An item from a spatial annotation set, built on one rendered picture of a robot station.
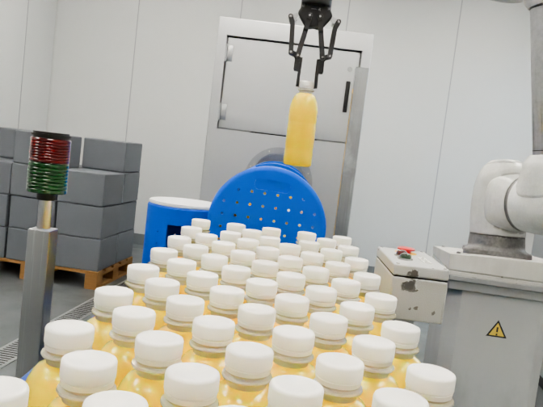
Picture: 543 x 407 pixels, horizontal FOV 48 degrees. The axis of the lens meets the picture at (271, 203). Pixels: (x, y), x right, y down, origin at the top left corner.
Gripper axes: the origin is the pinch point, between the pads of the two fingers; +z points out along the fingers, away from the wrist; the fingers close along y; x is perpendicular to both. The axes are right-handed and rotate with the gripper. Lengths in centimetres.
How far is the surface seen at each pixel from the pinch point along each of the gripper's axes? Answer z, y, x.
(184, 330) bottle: 39, 11, 95
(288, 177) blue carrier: 25.9, 2.0, 11.8
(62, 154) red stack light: 25, 39, 57
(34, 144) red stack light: 23, 43, 58
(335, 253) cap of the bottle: 36, -7, 50
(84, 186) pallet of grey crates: 66, 158, -318
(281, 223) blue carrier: 36.9, 2.2, 11.9
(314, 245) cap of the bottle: 36, -4, 44
